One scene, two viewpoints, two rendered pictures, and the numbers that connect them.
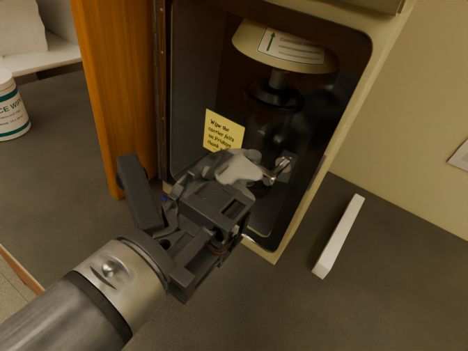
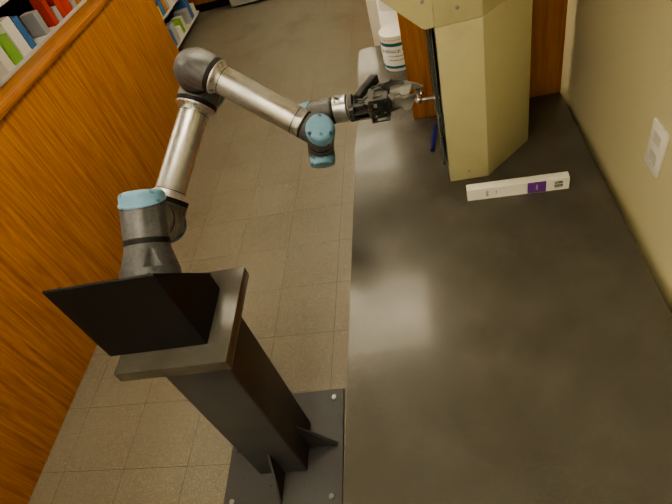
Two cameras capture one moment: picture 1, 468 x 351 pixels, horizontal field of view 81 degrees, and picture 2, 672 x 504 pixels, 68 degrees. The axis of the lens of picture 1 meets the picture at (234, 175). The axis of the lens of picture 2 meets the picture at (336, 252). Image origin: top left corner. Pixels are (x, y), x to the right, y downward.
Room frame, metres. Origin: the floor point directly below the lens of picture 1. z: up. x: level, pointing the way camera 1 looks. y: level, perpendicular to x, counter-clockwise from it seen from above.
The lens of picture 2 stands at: (-0.24, -1.18, 1.94)
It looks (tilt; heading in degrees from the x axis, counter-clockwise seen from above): 45 degrees down; 82
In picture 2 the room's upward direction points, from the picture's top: 20 degrees counter-clockwise
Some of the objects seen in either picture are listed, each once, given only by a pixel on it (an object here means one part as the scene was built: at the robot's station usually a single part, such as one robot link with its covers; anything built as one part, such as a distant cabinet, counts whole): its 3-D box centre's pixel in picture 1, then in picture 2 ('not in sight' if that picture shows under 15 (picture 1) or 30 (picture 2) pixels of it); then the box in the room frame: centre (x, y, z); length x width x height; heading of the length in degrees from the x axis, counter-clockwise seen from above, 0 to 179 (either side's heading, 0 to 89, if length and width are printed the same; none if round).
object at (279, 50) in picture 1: (226, 137); (434, 80); (0.38, 0.03, 1.19); 0.30 x 0.01 x 0.40; 63
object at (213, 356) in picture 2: not in sight; (185, 321); (-0.56, -0.15, 0.92); 0.32 x 0.32 x 0.04; 66
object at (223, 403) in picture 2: not in sight; (247, 398); (-0.56, -0.15, 0.45); 0.48 x 0.48 x 0.90; 66
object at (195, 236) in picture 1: (189, 230); (369, 104); (0.17, 0.03, 1.20); 0.12 x 0.09 x 0.08; 154
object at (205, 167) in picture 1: (208, 175); (389, 88); (0.24, 0.03, 1.22); 0.09 x 0.02 x 0.05; 155
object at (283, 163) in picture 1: (255, 161); (424, 92); (0.32, -0.03, 1.20); 0.10 x 0.05 x 0.03; 63
